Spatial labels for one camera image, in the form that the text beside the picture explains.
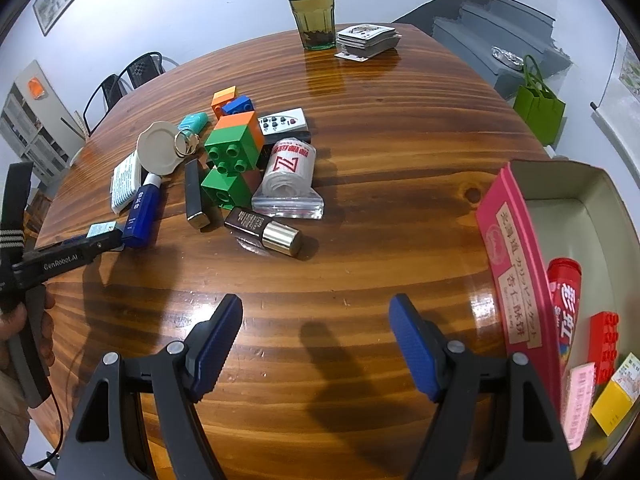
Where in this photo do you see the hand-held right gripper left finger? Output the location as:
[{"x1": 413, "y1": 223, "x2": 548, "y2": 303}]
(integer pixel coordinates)
[{"x1": 60, "y1": 293, "x2": 244, "y2": 480}]

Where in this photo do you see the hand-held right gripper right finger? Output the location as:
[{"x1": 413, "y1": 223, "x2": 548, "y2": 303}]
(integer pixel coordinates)
[{"x1": 389, "y1": 293, "x2": 586, "y2": 480}]

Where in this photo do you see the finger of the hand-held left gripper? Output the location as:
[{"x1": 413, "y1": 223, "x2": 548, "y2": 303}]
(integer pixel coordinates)
[{"x1": 60, "y1": 232, "x2": 125, "y2": 264}]

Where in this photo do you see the blue bottle with white cap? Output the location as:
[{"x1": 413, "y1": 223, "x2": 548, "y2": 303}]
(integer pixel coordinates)
[{"x1": 121, "y1": 172, "x2": 163, "y2": 249}]

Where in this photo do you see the white tissue packet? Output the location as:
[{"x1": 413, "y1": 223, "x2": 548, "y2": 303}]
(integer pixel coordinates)
[{"x1": 110, "y1": 151, "x2": 146, "y2": 216}]

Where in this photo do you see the white scalloped plate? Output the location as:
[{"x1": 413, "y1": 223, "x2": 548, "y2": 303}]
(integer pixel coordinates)
[{"x1": 136, "y1": 121, "x2": 188, "y2": 176}]

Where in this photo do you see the brown bottle with gold cap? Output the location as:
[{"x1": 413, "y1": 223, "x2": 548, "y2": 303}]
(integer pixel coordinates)
[{"x1": 223, "y1": 206, "x2": 304, "y2": 258}]

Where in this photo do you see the pink tin box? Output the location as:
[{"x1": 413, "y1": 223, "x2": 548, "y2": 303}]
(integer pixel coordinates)
[{"x1": 475, "y1": 160, "x2": 640, "y2": 466}]

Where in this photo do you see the green and pink toy brick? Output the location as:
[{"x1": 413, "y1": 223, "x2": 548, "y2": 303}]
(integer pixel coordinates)
[{"x1": 200, "y1": 166, "x2": 264, "y2": 211}]

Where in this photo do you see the teal plastic keychain case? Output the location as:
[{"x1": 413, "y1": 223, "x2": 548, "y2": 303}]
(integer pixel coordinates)
[{"x1": 178, "y1": 113, "x2": 208, "y2": 136}]

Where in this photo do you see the green and orange toy brick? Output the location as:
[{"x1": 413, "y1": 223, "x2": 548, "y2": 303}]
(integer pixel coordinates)
[{"x1": 204, "y1": 111, "x2": 265, "y2": 176}]

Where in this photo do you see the clear zip bag with roll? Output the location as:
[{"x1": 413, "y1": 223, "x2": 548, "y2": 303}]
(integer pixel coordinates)
[{"x1": 251, "y1": 136, "x2": 325, "y2": 220}]

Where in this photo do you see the orange and yellow toy brick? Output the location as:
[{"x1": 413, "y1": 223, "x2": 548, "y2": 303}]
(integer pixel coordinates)
[{"x1": 210, "y1": 88, "x2": 238, "y2": 120}]

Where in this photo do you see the blue toy brick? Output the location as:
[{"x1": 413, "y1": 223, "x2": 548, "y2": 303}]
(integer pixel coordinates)
[{"x1": 221, "y1": 95, "x2": 255, "y2": 117}]

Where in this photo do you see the white remote control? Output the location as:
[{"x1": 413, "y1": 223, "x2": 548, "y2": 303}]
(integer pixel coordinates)
[{"x1": 257, "y1": 108, "x2": 311, "y2": 137}]

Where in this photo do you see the person's left forearm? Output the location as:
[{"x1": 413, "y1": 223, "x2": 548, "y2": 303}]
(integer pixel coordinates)
[{"x1": 0, "y1": 357, "x2": 32, "y2": 461}]

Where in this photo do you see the wooden desktop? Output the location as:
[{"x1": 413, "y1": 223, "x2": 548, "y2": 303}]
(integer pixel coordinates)
[{"x1": 30, "y1": 22, "x2": 566, "y2": 480}]

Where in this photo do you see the person's left hand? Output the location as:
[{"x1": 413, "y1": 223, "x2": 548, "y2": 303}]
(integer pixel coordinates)
[{"x1": 0, "y1": 291, "x2": 57, "y2": 376}]

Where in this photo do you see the white shelf cabinet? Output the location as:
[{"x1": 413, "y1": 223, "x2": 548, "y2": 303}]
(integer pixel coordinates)
[{"x1": 0, "y1": 60, "x2": 83, "y2": 183}]

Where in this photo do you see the black metal chair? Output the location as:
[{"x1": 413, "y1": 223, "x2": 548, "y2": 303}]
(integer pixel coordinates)
[
  {"x1": 120, "y1": 51, "x2": 166, "y2": 92},
  {"x1": 82, "y1": 74, "x2": 133, "y2": 136}
]

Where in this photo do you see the red candy tube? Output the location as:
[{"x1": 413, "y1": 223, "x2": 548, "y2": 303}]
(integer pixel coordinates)
[{"x1": 546, "y1": 257, "x2": 583, "y2": 381}]

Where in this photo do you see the pink snack packet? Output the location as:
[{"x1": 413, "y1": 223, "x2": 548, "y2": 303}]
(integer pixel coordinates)
[{"x1": 560, "y1": 364, "x2": 596, "y2": 451}]

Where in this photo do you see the red toy brick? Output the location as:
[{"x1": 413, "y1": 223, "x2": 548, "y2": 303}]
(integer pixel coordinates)
[{"x1": 587, "y1": 311, "x2": 621, "y2": 386}]

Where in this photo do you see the yellow small box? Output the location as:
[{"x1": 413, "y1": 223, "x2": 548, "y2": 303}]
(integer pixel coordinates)
[{"x1": 591, "y1": 352, "x2": 640, "y2": 437}]

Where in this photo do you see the green gift bag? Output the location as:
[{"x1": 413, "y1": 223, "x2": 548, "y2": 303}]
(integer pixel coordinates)
[{"x1": 513, "y1": 54, "x2": 567, "y2": 145}]

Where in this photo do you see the crumpled foil wrap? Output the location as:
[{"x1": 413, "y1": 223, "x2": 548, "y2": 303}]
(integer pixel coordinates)
[{"x1": 491, "y1": 46, "x2": 524, "y2": 72}]

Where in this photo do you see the deck of playing cards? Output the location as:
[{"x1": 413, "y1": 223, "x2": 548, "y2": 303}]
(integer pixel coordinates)
[{"x1": 335, "y1": 23, "x2": 403, "y2": 57}]

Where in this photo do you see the glass of green tea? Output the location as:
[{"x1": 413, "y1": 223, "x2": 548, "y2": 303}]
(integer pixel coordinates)
[{"x1": 286, "y1": 0, "x2": 337, "y2": 52}]

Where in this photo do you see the grey staircase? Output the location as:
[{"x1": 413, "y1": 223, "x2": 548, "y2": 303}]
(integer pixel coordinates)
[{"x1": 432, "y1": 0, "x2": 573, "y2": 101}]

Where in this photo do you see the hanging scroll painting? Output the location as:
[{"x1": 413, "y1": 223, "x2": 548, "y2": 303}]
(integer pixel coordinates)
[{"x1": 590, "y1": 35, "x2": 640, "y2": 161}]

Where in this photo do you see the black cable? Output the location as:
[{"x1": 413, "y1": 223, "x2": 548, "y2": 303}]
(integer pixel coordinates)
[{"x1": 30, "y1": 387, "x2": 67, "y2": 468}]

